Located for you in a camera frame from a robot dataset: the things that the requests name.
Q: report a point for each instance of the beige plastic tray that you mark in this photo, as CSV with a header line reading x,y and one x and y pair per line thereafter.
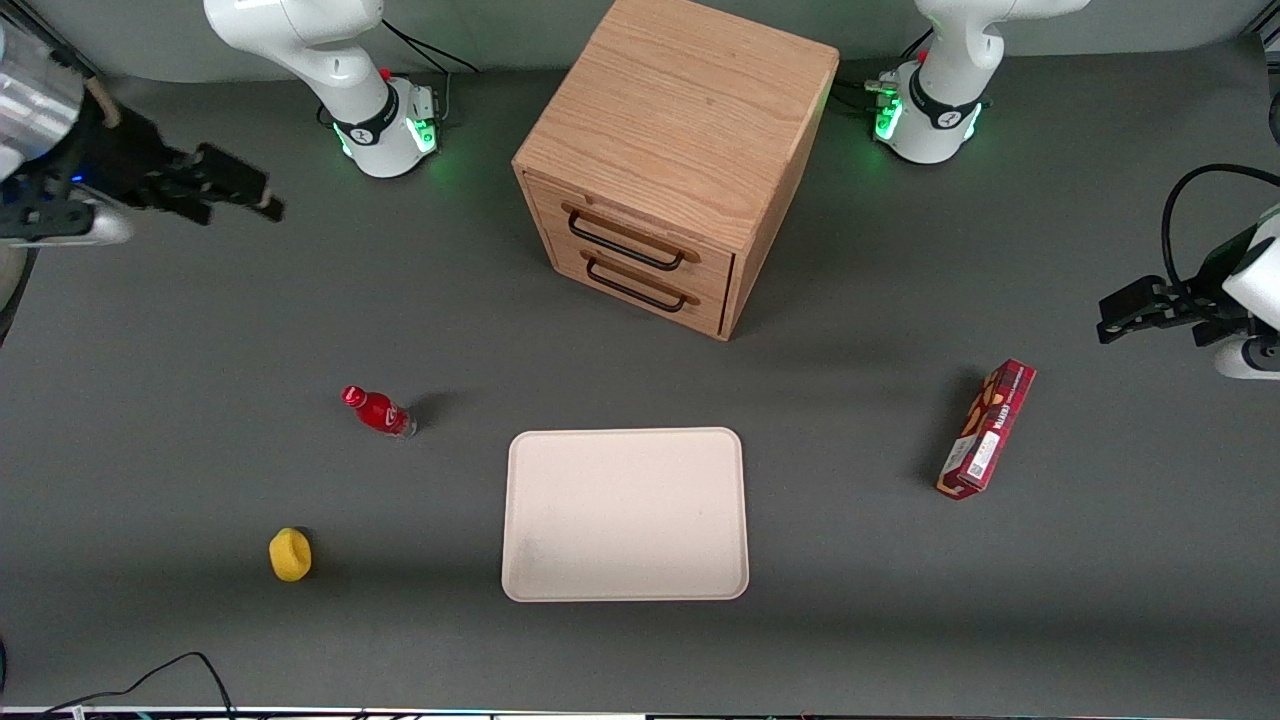
x,y
625,515

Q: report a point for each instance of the wooden drawer cabinet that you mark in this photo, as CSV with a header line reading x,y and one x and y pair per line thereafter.
x,y
690,110

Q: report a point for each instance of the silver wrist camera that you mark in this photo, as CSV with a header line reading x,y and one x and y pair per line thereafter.
x,y
1250,358
70,225

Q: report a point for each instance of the red cookie box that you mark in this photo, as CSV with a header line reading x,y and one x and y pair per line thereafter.
x,y
985,430

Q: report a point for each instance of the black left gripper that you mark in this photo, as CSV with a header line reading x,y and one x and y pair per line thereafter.
x,y
1207,269

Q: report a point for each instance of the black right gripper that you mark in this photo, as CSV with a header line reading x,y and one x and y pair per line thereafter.
x,y
120,160

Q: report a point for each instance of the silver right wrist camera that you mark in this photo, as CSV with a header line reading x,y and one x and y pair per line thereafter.
x,y
70,225

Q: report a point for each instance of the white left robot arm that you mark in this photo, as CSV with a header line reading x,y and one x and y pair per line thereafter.
x,y
945,100

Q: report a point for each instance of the yellow toy fruit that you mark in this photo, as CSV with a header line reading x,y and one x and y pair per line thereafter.
x,y
290,555

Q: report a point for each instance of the small red soda bottle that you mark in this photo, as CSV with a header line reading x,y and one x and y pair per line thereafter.
x,y
380,411

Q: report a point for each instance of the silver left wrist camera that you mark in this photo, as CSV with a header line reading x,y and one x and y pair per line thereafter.
x,y
1250,358

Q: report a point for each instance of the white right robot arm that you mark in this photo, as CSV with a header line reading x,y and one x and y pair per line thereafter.
x,y
350,90

